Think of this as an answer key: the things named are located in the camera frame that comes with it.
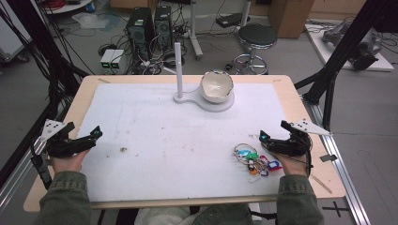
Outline black computer tower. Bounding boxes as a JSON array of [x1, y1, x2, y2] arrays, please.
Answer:
[[126, 7, 154, 60], [154, 5, 174, 51]]

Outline white ceramic bowl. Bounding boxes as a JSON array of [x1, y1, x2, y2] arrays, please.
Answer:
[[199, 69, 235, 104]]

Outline white stand with post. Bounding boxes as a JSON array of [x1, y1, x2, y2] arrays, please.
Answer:
[[173, 42, 236, 113]]

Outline wooden table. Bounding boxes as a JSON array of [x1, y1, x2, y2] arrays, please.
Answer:
[[23, 74, 346, 214]]

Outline black metal frame strut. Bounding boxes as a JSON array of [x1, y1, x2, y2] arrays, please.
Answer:
[[294, 0, 398, 132]]

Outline black round stool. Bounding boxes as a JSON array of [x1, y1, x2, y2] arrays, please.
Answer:
[[233, 23, 279, 75]]

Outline person's right hand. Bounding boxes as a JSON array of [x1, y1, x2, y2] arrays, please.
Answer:
[[275, 153, 309, 176]]

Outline tangle of cables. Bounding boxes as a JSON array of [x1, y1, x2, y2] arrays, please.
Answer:
[[130, 22, 191, 75]]

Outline bunch of coloured key tags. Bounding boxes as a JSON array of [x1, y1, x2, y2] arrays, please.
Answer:
[[233, 142, 284, 184]]

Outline white desk leg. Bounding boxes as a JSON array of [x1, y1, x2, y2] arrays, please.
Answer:
[[240, 0, 252, 27], [187, 0, 205, 60]]

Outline black metal frame with cables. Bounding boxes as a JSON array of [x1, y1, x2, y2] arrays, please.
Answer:
[[0, 0, 90, 188]]

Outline white power supply box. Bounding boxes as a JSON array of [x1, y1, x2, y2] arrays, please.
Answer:
[[110, 49, 127, 74], [99, 49, 116, 71]]

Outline person's left hand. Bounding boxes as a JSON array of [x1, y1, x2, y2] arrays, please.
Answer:
[[50, 149, 92, 174]]

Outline person's legs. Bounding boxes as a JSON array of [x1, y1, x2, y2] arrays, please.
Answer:
[[134, 202, 261, 225]]

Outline white cabinet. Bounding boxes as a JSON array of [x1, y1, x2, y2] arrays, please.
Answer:
[[0, 8, 32, 64]]

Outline clear plastic sheet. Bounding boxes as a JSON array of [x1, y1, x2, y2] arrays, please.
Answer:
[[71, 12, 121, 31]]

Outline flat black box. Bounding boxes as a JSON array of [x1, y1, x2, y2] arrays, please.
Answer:
[[215, 12, 252, 28]]

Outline white foam mat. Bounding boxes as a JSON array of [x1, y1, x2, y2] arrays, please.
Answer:
[[76, 82, 294, 203]]

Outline right hand-held gripper cable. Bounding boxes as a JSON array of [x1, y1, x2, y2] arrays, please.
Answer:
[[294, 134, 314, 177]]

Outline round white table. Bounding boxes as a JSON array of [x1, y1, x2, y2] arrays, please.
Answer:
[[40, 0, 95, 15]]

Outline white platform board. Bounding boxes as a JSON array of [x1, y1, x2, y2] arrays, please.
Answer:
[[304, 22, 395, 72]]

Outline wooden cabinet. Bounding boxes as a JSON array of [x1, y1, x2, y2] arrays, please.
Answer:
[[268, 0, 315, 39]]

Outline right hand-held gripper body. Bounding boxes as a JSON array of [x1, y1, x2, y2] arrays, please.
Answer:
[[267, 118, 331, 158]]

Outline aluminium rail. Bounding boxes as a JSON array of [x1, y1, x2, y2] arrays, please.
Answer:
[[301, 93, 372, 225], [0, 125, 57, 214]]

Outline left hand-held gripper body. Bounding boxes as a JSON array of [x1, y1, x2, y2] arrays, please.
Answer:
[[39, 119, 98, 158]]

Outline grey machine on platform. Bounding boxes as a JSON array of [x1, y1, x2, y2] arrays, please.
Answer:
[[322, 22, 383, 71]]

